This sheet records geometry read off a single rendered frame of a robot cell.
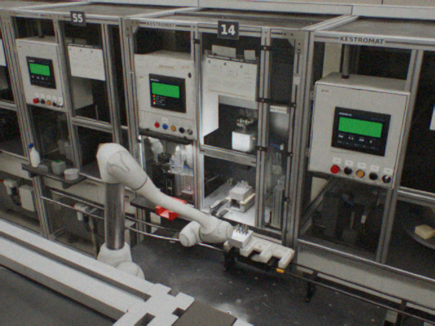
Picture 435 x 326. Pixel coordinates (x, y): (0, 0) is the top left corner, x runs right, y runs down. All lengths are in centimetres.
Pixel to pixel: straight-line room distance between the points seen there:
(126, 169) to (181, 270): 88
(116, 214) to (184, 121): 69
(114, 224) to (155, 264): 53
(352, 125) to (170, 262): 133
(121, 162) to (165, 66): 78
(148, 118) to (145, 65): 32
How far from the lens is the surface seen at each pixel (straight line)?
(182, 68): 255
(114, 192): 225
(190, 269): 271
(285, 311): 246
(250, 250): 254
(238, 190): 280
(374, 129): 216
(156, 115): 274
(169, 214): 272
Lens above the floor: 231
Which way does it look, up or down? 24 degrees down
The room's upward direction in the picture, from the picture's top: straight up
